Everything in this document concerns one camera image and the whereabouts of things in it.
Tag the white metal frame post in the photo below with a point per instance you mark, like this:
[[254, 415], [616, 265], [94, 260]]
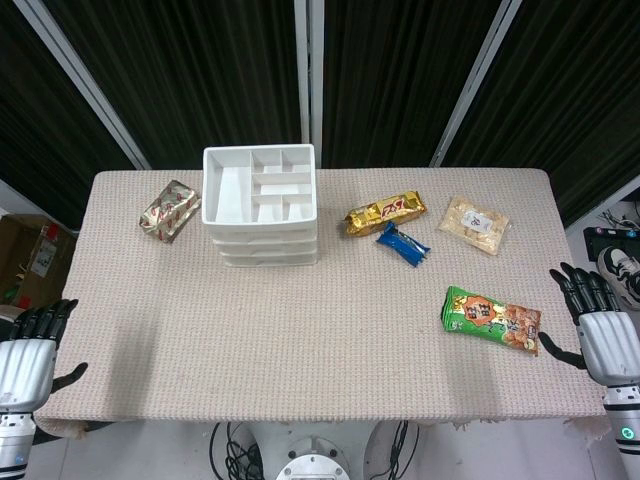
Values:
[[85, 85], [309, 85], [475, 85]]

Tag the black white sneaker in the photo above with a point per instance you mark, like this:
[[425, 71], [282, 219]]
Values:
[[620, 270]]

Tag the blue snack packet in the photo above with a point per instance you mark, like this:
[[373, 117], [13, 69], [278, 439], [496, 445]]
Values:
[[402, 245]]

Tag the gold biscuit bar packet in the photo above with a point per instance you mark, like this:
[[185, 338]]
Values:
[[385, 212]]

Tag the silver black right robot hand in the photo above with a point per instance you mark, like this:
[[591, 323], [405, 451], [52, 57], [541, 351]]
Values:
[[612, 345]]

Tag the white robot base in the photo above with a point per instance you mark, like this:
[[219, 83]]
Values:
[[315, 460]]

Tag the white plastic drawer cabinet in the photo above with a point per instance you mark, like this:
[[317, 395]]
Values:
[[235, 190]]

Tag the green rice cracker bag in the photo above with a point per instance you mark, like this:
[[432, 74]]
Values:
[[490, 320]]

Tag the black device with coloured rim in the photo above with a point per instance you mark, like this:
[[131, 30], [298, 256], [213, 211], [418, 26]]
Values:
[[600, 239]]

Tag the clear bag of crackers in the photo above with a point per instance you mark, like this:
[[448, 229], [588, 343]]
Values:
[[475, 225]]

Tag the brown cardboard box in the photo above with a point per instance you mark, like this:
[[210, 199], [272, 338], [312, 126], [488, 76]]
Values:
[[30, 250]]

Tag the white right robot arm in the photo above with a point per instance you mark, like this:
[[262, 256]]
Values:
[[625, 430]]

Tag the beige woven tablecloth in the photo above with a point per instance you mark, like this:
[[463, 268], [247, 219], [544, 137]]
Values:
[[300, 325]]

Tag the black pleated curtain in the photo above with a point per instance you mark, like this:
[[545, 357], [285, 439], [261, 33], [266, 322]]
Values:
[[30, 125], [390, 75], [575, 100], [200, 70]]

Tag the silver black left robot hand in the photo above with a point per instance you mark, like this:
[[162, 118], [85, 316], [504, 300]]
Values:
[[25, 360]]

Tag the gold red-print snack packet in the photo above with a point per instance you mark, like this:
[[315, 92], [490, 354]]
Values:
[[170, 210]]

